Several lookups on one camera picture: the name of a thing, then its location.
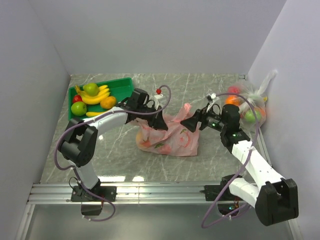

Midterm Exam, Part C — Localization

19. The aluminium mounting rail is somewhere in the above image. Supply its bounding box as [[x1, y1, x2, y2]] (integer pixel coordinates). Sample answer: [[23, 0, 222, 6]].
[[27, 181, 220, 205]]

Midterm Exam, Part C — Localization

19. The red fake strawberry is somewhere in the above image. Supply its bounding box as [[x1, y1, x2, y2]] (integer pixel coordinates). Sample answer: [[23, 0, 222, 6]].
[[72, 94, 83, 104]]

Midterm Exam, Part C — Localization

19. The orange fake orange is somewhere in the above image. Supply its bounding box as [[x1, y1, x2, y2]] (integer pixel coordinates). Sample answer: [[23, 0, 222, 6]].
[[100, 96, 117, 110]]

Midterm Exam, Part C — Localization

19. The small yellow banana bunch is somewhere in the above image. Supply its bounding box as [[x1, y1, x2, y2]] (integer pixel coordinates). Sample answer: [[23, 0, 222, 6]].
[[74, 85, 111, 105]]

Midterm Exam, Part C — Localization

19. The clear bag of fruits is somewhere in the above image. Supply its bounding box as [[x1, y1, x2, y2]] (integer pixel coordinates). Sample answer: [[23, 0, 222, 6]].
[[225, 70, 278, 132]]

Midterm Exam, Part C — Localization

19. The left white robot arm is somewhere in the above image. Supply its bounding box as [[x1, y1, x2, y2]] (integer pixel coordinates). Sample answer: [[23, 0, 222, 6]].
[[54, 88, 168, 201]]

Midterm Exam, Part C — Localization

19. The green fake pear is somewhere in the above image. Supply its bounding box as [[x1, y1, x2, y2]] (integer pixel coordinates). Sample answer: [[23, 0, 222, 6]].
[[82, 82, 100, 97]]

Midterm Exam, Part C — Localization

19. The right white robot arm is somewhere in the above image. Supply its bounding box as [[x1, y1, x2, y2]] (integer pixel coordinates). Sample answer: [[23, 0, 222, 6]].
[[181, 104, 299, 226]]

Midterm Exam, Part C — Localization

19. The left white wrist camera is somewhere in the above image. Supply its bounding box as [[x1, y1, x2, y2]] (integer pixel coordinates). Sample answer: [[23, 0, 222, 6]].
[[153, 94, 167, 110]]

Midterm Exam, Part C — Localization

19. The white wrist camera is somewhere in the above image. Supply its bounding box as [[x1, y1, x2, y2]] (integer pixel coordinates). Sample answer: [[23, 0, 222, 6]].
[[206, 93, 221, 113], [153, 94, 167, 110]]

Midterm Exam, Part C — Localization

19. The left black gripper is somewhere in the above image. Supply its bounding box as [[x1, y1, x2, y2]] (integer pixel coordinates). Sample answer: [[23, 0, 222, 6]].
[[137, 104, 168, 131]]

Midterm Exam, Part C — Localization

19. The green plastic tray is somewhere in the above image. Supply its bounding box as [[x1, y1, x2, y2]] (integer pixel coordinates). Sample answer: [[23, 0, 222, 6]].
[[68, 77, 134, 120]]

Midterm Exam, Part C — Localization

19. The yellow fake banana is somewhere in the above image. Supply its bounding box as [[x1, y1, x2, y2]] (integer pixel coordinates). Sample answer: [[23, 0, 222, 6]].
[[85, 111, 103, 118]]

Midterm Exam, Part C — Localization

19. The green fake apple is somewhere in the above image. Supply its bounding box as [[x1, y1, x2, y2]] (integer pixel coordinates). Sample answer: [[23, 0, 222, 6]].
[[70, 101, 87, 117]]

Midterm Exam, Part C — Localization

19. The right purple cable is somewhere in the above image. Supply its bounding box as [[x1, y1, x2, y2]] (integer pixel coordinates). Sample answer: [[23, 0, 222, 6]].
[[201, 92, 262, 230]]

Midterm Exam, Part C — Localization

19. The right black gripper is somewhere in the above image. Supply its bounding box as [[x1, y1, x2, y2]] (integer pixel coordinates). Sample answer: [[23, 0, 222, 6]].
[[180, 103, 227, 133]]

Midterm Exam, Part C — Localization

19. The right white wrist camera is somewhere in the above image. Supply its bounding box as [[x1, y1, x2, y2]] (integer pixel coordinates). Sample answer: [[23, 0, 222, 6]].
[[206, 93, 221, 113]]

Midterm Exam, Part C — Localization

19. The pink plastic bag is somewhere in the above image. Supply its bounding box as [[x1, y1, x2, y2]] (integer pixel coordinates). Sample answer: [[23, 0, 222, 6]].
[[131, 103, 200, 157]]

